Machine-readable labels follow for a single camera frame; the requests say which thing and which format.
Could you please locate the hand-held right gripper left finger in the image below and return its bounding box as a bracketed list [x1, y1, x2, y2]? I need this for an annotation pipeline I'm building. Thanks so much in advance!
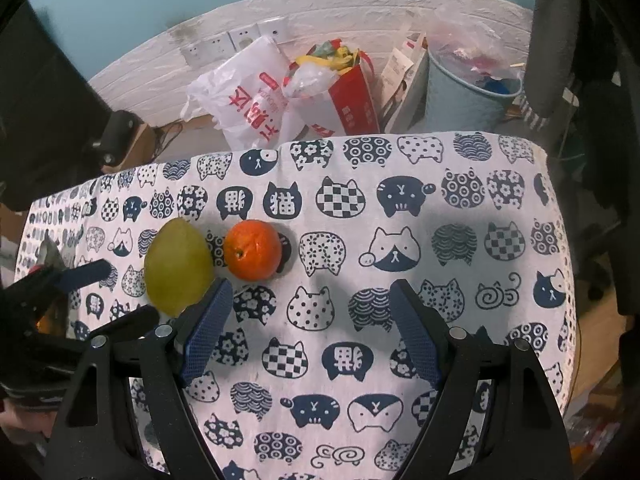
[45, 278, 235, 480]

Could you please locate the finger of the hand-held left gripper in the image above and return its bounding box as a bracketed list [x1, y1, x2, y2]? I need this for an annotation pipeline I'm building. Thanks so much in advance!
[50, 259, 113, 291]
[90, 306, 161, 341]

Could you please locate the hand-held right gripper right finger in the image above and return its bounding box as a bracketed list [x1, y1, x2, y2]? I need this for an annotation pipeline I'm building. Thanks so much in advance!
[390, 279, 573, 480]

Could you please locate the scalloped clear glass plate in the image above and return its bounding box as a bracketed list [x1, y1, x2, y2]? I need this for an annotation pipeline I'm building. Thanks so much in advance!
[37, 239, 68, 271]

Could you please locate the orange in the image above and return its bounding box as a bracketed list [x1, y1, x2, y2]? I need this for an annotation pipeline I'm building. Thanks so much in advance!
[222, 219, 282, 281]
[36, 307, 68, 336]

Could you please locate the yellow green pear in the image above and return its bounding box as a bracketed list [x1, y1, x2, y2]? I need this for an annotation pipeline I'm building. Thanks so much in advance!
[144, 217, 216, 318]

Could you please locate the cat print tablecloth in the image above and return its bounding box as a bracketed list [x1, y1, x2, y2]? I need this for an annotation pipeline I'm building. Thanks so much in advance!
[20, 131, 581, 480]

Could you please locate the black chair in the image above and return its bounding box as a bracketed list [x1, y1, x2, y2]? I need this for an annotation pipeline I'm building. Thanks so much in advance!
[0, 0, 151, 211]

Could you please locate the light blue waste bin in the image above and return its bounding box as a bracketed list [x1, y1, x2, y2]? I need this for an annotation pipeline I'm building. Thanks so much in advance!
[425, 47, 523, 133]

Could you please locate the white plastic bag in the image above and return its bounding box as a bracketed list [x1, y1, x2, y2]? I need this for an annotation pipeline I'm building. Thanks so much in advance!
[181, 35, 301, 151]

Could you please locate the red shopping bag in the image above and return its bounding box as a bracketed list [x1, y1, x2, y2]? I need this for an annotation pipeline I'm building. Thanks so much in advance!
[282, 40, 381, 138]

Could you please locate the white paper bag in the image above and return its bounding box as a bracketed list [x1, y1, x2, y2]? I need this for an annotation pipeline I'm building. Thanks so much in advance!
[380, 32, 431, 133]

